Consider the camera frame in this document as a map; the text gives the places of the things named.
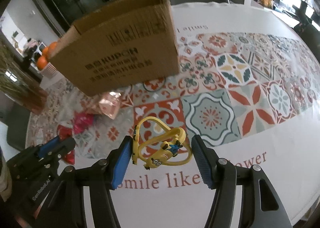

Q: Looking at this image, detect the dried flower bouquet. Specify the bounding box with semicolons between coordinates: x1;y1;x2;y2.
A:
1;31;19;90

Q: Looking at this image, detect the orange fruit left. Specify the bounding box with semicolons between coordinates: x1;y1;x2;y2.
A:
36;55;48;71

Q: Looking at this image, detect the red snack packet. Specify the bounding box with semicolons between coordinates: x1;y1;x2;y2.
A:
56;122;75;164

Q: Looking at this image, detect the orange fruit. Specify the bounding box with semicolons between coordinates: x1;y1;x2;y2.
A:
42;41;59;58
36;55;48;71

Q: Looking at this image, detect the crumpled gold foil wrapper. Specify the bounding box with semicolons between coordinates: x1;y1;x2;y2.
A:
86;91;121;119

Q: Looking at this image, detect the orange fruit right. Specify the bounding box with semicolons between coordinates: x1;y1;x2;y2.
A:
42;41;59;58

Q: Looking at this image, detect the yellow minion strap toy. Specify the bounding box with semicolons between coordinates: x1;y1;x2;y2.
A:
132;116;193;170

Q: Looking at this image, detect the dark chair left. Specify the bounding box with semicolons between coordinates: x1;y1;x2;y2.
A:
5;103;30;151

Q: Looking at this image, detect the brown cardboard box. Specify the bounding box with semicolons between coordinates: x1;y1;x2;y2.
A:
49;0;179;97

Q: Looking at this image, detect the glass vase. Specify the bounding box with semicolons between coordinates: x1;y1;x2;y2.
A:
1;69;48;115

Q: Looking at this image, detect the patterned tile table runner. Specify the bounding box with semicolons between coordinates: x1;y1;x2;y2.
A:
26;33;319;158

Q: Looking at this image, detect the white fruit basket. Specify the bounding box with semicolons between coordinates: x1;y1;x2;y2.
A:
40;63;58;79

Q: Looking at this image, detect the dark chair right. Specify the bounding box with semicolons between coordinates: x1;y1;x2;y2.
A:
293;23;319;44

